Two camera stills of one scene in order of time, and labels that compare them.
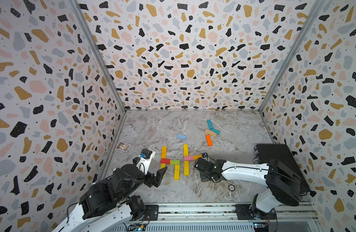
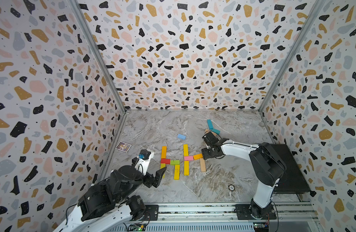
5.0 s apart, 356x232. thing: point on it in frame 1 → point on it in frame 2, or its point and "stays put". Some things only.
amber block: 195,157 stays put
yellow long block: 186,167 stays put
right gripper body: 205,178 → 206,153
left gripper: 152,181 stays put
